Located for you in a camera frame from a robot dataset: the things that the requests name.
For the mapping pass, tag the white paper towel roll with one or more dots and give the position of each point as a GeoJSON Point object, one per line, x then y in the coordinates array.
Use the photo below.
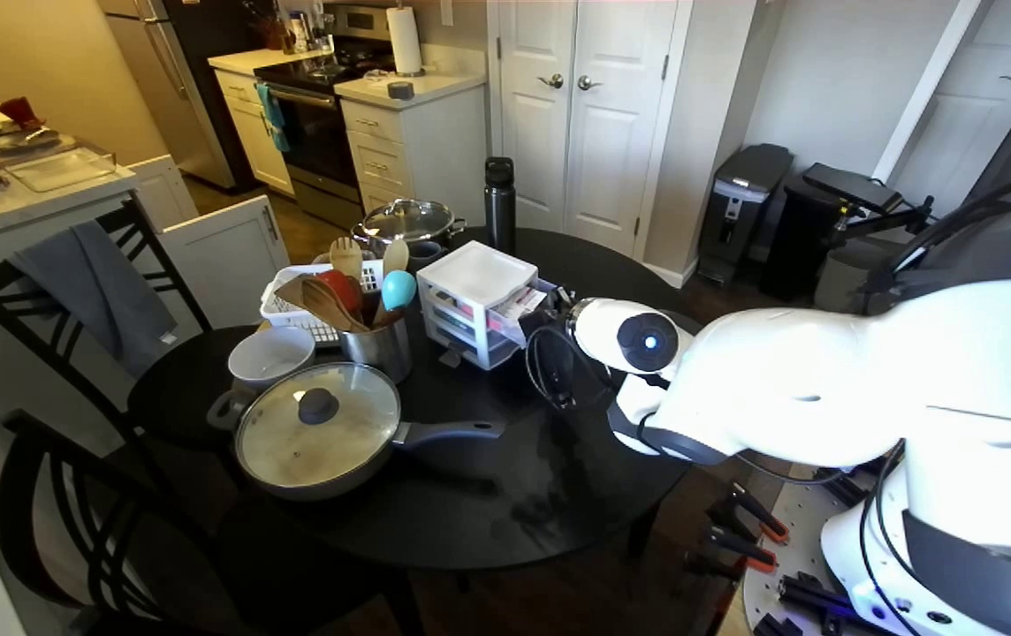
{"type": "Point", "coordinates": [405, 40]}

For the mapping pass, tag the white cabinet panel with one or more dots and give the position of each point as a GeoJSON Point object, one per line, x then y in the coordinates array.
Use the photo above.
{"type": "Point", "coordinates": [228, 260]}

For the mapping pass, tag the black metal chair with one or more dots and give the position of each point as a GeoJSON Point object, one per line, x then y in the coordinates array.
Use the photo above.
{"type": "Point", "coordinates": [83, 518]}

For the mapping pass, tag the red silicone spatula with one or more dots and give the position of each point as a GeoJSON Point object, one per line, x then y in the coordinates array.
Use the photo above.
{"type": "Point", "coordinates": [347, 288]}

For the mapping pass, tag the black kitchen stove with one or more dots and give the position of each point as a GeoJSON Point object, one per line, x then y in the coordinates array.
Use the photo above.
{"type": "Point", "coordinates": [320, 128]}

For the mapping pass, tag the white counter cabinet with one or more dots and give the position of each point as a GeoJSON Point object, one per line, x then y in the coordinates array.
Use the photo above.
{"type": "Point", "coordinates": [247, 120]}

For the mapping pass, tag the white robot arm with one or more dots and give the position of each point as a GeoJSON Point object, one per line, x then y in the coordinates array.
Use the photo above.
{"type": "Point", "coordinates": [860, 375]}

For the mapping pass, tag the wooden spoon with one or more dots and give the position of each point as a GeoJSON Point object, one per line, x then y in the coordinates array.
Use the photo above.
{"type": "Point", "coordinates": [343, 254]}

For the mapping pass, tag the black orange bar clamp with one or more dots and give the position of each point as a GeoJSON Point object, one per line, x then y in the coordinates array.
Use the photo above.
{"type": "Point", "coordinates": [739, 548]}
{"type": "Point", "coordinates": [755, 512]}

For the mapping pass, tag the steel utensil holder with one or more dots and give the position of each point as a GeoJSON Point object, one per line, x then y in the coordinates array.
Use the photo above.
{"type": "Point", "coordinates": [385, 347]}

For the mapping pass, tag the white kitchen island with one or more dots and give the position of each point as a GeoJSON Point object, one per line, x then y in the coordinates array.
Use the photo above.
{"type": "Point", "coordinates": [13, 215]}

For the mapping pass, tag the glass pan lid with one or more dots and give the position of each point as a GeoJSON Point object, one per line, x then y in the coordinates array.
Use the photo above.
{"type": "Point", "coordinates": [314, 427]}

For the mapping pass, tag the white closet door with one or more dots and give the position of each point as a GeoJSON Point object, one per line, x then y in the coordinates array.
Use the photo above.
{"type": "Point", "coordinates": [530, 128]}
{"type": "Point", "coordinates": [630, 144]}

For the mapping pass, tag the teal hanging towel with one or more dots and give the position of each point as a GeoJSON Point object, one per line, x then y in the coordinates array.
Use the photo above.
{"type": "Point", "coordinates": [271, 120]}

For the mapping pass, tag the black chair with cloth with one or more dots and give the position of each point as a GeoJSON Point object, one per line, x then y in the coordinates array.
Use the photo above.
{"type": "Point", "coordinates": [13, 303]}

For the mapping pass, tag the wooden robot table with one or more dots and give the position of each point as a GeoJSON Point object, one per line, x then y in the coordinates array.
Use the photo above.
{"type": "Point", "coordinates": [759, 594]}

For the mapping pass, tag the black storage box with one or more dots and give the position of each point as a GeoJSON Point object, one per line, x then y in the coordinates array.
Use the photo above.
{"type": "Point", "coordinates": [835, 236]}

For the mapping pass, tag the steel refrigerator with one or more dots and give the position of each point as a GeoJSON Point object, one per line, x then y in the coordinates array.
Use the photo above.
{"type": "Point", "coordinates": [172, 82]}

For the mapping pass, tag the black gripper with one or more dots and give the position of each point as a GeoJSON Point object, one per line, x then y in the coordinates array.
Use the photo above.
{"type": "Point", "coordinates": [563, 337]}

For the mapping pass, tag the white drawer cabinet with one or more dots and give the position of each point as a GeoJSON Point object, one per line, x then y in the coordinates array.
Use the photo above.
{"type": "Point", "coordinates": [419, 148]}

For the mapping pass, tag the teal silicone spatula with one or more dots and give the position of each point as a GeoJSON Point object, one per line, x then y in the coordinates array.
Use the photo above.
{"type": "Point", "coordinates": [398, 290]}

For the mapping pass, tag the white plastic basket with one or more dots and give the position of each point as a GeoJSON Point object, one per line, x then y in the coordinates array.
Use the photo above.
{"type": "Point", "coordinates": [287, 303]}

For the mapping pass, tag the black aluminium rail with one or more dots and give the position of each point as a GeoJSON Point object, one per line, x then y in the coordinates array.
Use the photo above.
{"type": "Point", "coordinates": [809, 594]}

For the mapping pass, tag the grey cloth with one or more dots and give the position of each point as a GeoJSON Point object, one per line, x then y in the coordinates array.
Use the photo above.
{"type": "Point", "coordinates": [102, 296]}

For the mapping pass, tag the wooden spatula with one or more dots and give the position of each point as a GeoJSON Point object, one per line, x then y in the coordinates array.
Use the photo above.
{"type": "Point", "coordinates": [320, 303]}

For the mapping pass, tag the white room door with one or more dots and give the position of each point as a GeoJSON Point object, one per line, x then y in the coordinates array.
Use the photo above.
{"type": "Point", "coordinates": [975, 109]}

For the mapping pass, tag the black trash bin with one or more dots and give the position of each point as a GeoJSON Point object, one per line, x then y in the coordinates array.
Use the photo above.
{"type": "Point", "coordinates": [747, 215]}

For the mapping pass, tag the white plastic bowl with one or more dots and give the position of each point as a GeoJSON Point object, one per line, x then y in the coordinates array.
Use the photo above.
{"type": "Point", "coordinates": [271, 356]}

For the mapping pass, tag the dark thermos bottle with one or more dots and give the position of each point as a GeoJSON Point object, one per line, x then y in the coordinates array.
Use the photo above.
{"type": "Point", "coordinates": [499, 208]}

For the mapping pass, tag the grey frying pan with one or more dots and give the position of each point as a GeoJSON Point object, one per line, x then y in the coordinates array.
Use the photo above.
{"type": "Point", "coordinates": [446, 433]}

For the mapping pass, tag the steel cooking pot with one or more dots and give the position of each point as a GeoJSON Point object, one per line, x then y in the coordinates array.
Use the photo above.
{"type": "Point", "coordinates": [410, 242]}

